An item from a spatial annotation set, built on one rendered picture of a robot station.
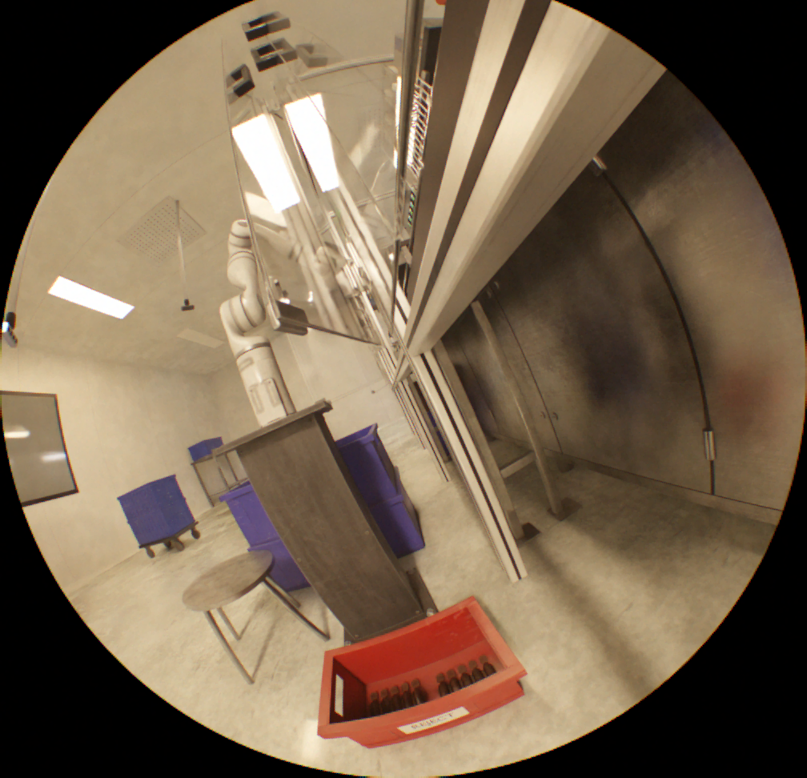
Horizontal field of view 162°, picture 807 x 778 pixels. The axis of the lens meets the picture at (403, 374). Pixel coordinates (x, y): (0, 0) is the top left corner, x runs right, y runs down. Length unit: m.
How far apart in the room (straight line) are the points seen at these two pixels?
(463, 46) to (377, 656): 0.77
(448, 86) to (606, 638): 0.72
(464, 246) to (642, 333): 0.39
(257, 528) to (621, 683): 1.04
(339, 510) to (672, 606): 0.64
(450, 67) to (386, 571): 0.75
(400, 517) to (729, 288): 0.94
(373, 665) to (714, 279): 0.78
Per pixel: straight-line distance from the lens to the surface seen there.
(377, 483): 0.89
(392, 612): 0.72
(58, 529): 3.91
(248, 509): 1.05
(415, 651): 0.60
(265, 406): 0.62
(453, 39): 0.26
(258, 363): 0.64
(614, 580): 0.65
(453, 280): 0.19
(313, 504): 0.58
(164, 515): 2.87
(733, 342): 0.43
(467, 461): 0.54
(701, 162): 0.41
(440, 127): 0.30
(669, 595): 0.61
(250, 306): 0.68
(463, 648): 0.63
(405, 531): 0.96
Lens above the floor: 0.51
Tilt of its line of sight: 3 degrees up
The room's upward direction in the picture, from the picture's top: 25 degrees counter-clockwise
